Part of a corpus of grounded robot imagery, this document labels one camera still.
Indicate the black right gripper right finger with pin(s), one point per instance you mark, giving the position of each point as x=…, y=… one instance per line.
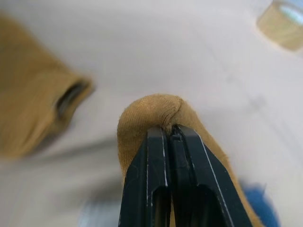
x=198, y=179

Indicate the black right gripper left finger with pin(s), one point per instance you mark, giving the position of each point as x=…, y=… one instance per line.
x=144, y=179

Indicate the mustard yellow sock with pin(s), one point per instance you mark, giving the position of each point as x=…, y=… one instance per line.
x=28, y=94
x=142, y=118

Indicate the blue cloth item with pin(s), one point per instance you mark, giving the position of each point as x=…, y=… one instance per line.
x=258, y=203

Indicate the clear packing tape roll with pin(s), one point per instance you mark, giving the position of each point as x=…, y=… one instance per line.
x=281, y=26

